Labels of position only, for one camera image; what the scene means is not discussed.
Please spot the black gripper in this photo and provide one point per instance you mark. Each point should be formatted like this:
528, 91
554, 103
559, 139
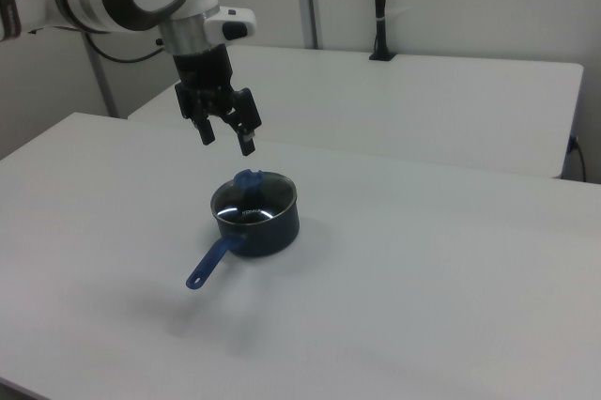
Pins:
203, 72

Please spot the glass lid with blue knob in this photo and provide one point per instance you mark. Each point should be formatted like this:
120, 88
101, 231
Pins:
247, 180

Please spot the dark blue saucepan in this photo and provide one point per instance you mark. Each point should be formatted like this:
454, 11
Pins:
263, 231

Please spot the white side table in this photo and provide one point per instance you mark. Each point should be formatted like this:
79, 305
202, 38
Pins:
399, 104

